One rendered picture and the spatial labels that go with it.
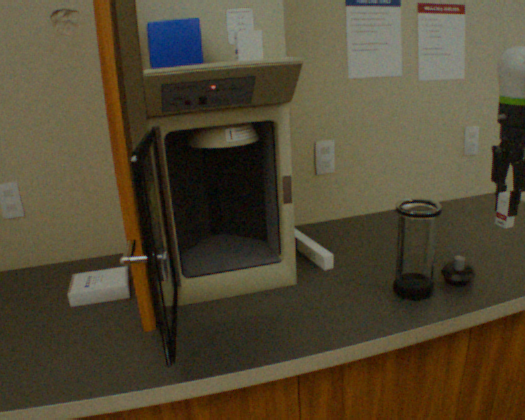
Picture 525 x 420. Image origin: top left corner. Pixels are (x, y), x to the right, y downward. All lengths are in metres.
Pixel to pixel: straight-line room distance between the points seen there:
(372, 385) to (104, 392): 0.59
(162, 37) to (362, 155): 0.96
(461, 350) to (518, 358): 0.24
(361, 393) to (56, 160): 1.09
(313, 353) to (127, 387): 0.38
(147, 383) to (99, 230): 0.72
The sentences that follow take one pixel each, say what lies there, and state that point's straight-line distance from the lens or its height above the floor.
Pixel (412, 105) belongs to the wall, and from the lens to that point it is 1.75.
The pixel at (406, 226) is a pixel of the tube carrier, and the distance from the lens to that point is 1.09.
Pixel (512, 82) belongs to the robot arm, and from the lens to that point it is 1.21.
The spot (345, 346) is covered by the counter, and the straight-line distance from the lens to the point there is 0.99.
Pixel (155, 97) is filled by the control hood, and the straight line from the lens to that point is 0.96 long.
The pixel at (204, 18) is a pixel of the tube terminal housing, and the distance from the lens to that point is 1.04.
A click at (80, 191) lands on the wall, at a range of 1.52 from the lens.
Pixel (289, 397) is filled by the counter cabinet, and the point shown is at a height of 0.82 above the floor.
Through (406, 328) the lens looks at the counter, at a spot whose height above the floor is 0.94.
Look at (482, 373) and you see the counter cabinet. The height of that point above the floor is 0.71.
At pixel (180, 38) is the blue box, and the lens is 0.92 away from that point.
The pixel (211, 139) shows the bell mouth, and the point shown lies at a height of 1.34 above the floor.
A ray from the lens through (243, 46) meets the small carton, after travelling 0.96.
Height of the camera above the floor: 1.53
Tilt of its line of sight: 19 degrees down
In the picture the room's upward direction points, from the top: 4 degrees counter-clockwise
